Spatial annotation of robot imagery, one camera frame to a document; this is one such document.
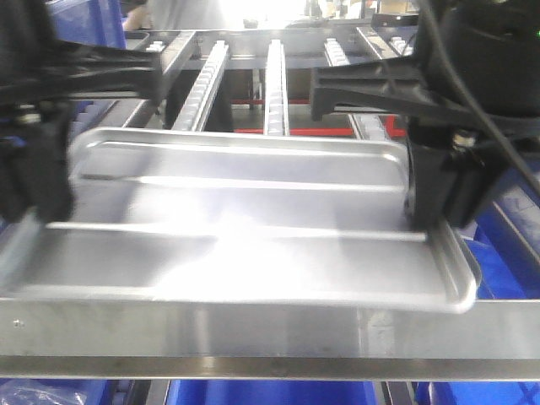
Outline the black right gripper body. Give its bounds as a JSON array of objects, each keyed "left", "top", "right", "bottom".
[{"left": 405, "top": 120, "right": 506, "bottom": 230}]

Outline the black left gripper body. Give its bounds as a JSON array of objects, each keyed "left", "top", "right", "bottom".
[{"left": 1, "top": 100, "right": 74, "bottom": 224}]

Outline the silver metal tray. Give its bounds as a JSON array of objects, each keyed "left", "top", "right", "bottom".
[{"left": 1, "top": 127, "right": 478, "bottom": 314}]

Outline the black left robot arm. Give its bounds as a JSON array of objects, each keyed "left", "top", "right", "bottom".
[{"left": 1, "top": 1, "right": 162, "bottom": 223}]

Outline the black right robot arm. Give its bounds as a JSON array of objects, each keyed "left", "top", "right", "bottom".
[{"left": 310, "top": 1, "right": 539, "bottom": 230}]

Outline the lower right blue bin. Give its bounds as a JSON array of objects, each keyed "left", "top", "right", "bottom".
[{"left": 467, "top": 181, "right": 539, "bottom": 300}]

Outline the blue bin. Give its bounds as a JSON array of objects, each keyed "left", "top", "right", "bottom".
[
  {"left": 166, "top": 380, "right": 377, "bottom": 404},
  {"left": 467, "top": 181, "right": 539, "bottom": 300}
]

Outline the steel front rack beam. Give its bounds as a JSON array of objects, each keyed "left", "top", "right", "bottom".
[{"left": 1, "top": 300, "right": 539, "bottom": 381}]

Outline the lower middle blue bin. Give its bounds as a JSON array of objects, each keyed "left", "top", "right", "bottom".
[{"left": 166, "top": 380, "right": 377, "bottom": 404}]

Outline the roller track rail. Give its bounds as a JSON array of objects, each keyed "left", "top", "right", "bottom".
[
  {"left": 322, "top": 36, "right": 392, "bottom": 143},
  {"left": 263, "top": 39, "right": 290, "bottom": 136},
  {"left": 172, "top": 40, "right": 229, "bottom": 132}
]

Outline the flat steel divider rail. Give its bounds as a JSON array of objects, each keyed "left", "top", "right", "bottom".
[{"left": 115, "top": 30, "right": 197, "bottom": 128}]

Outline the black cable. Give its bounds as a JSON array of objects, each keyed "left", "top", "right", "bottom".
[{"left": 415, "top": 0, "right": 540, "bottom": 195}]

